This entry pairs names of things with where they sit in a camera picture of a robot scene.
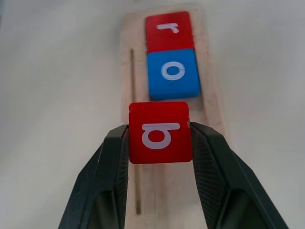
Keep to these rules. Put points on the red letter r block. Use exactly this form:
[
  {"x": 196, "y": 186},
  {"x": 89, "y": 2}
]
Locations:
[{"x": 169, "y": 32}]

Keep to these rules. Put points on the blue letter o block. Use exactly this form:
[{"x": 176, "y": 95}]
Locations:
[{"x": 172, "y": 74}]

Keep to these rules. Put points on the red letter b block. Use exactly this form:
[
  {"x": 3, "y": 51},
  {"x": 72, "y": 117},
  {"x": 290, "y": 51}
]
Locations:
[{"x": 160, "y": 133}]

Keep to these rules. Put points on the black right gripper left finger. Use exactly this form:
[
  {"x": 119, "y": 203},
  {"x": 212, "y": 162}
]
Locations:
[{"x": 100, "y": 181}]

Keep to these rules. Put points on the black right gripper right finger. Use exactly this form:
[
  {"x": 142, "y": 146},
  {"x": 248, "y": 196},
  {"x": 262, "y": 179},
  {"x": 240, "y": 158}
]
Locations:
[{"x": 228, "y": 181}]

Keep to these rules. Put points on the wooden letter tray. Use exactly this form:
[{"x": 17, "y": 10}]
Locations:
[{"x": 209, "y": 71}]

